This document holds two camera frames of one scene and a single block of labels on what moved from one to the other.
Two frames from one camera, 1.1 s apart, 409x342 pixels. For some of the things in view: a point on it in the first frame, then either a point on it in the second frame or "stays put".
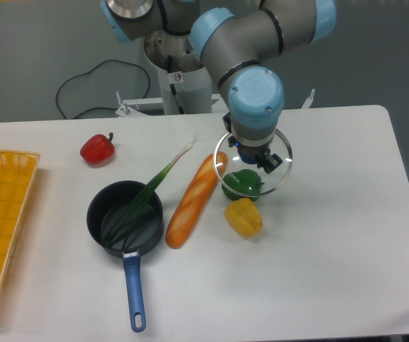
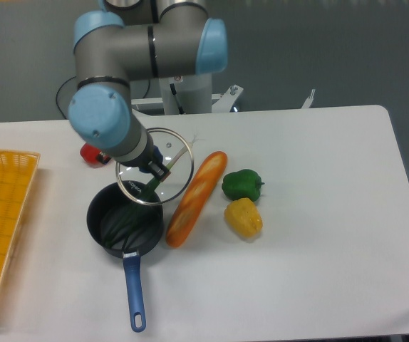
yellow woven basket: [4, 180] stays put
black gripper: [268, 161] -> [149, 153]
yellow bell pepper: [244, 216] stays put
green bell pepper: [241, 184] stays put
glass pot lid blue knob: [246, 179] -> [177, 157]
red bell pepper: [97, 149] stays put
